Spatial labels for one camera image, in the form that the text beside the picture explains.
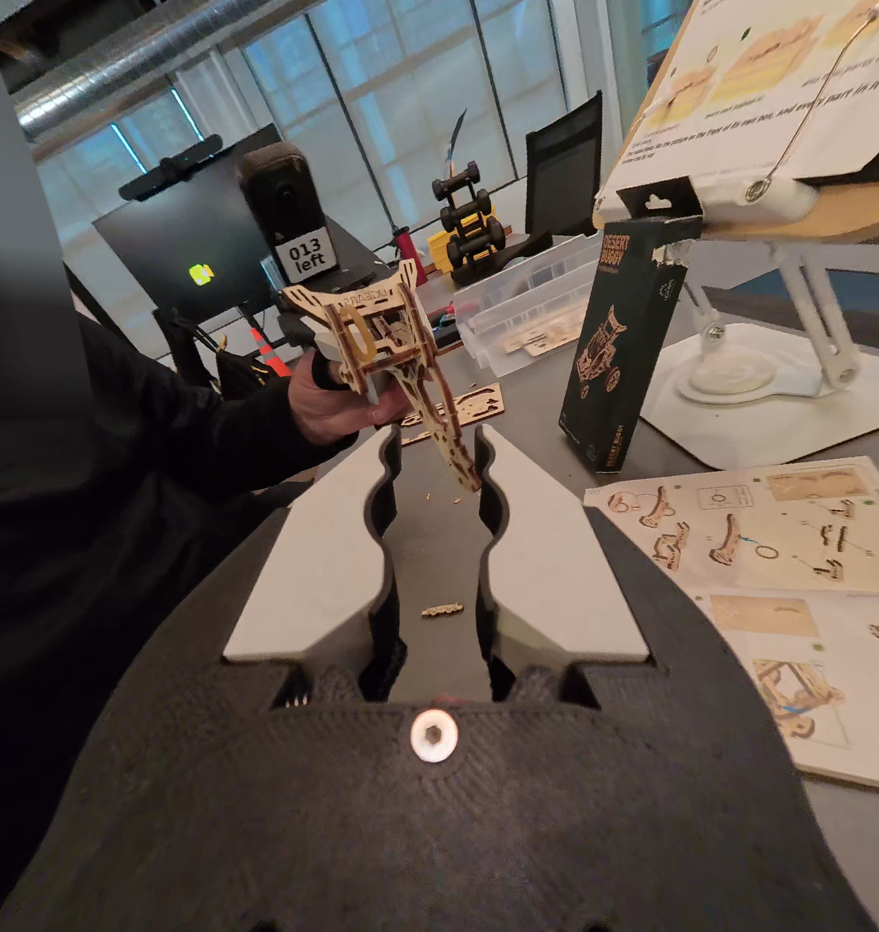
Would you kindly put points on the black dumbbell rack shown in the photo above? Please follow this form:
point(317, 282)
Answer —
point(465, 226)

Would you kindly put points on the dark model kit box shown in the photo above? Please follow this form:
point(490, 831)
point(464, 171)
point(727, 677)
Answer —
point(614, 349)

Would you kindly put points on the white document stand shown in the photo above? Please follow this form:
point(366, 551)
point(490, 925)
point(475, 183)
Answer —
point(760, 364)

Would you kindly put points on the clear plastic organiser box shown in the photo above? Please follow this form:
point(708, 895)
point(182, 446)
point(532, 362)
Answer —
point(527, 298)

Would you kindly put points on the black office chair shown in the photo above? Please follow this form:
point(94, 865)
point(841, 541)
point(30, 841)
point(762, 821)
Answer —
point(563, 167)

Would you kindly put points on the person's left forearm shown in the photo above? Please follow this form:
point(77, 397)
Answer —
point(206, 429)

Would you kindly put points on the assembly instruction booklet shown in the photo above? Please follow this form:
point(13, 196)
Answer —
point(774, 582)

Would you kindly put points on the black monitor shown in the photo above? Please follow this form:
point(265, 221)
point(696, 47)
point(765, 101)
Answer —
point(192, 240)

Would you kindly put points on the wooden part sheet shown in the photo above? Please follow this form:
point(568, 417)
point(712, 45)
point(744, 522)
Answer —
point(468, 404)
point(541, 341)

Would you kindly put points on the printed instruction sheet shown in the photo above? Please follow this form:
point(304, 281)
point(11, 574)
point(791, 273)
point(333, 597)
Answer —
point(760, 80)

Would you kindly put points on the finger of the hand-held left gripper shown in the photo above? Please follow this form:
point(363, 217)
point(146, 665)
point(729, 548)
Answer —
point(332, 346)
point(375, 387)

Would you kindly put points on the small long wooden part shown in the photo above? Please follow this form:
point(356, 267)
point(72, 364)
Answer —
point(442, 609)

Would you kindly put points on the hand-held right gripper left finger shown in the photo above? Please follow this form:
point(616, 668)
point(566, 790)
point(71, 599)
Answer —
point(316, 560)

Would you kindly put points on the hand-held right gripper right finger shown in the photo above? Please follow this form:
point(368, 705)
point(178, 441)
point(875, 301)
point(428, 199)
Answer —
point(556, 560)

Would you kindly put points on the red hand pump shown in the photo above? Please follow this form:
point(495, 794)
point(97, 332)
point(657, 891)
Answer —
point(404, 244)

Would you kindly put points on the silver ventilation duct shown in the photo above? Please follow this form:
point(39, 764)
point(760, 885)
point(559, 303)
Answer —
point(141, 58)

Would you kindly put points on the wooden buggy model frame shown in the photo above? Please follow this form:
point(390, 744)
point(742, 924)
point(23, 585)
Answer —
point(381, 342)

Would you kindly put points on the black bag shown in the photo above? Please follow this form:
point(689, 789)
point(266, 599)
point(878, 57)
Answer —
point(228, 364)

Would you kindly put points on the black webcam bar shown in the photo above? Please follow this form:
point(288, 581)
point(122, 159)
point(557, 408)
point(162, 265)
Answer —
point(170, 171)

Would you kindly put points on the person's left hand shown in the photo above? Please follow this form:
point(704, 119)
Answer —
point(330, 415)

